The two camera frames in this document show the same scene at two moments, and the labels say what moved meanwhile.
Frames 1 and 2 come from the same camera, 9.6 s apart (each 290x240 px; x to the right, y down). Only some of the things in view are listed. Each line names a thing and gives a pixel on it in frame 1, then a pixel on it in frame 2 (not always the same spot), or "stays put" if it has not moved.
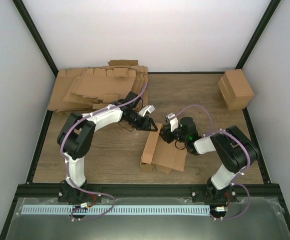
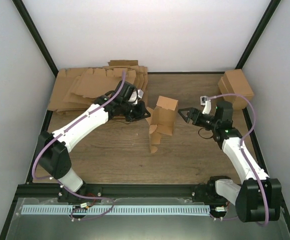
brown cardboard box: [156, 150] -> [161, 120]
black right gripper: [166, 137] -> [192, 112]
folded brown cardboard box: [235, 89] stays put
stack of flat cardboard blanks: [76, 90] stays put
